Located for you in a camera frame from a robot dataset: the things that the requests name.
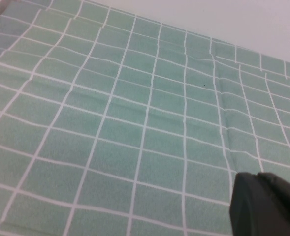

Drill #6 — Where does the green white checked tablecloth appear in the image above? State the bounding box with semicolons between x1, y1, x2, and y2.
0;0;290;236

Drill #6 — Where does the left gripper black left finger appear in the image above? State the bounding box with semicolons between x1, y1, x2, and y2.
229;172;290;236

